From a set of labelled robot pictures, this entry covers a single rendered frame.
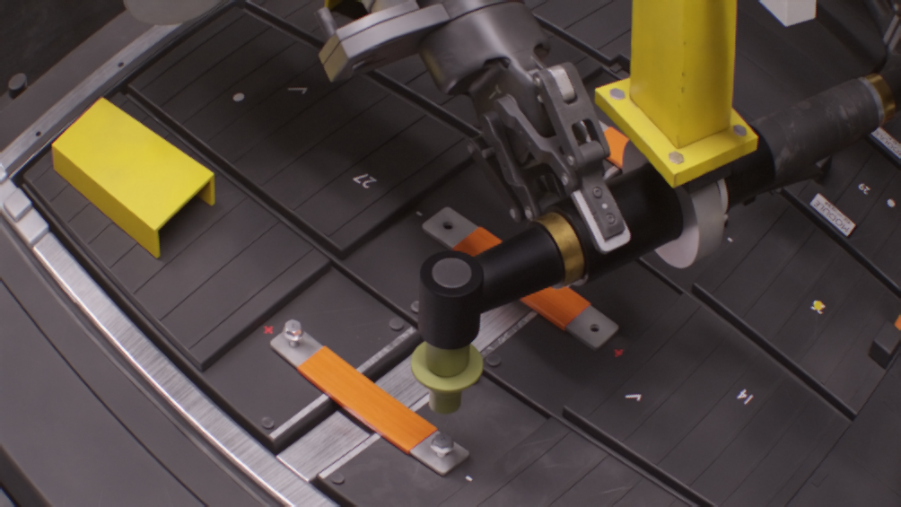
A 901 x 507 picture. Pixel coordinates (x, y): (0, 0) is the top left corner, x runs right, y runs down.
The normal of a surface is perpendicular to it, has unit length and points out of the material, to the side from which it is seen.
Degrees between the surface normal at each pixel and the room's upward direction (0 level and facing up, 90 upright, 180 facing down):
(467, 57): 54
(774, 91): 0
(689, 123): 90
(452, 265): 0
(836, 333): 0
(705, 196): 49
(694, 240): 90
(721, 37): 90
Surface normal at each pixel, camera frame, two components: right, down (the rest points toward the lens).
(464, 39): -0.30, 0.01
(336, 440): 0.04, -0.68
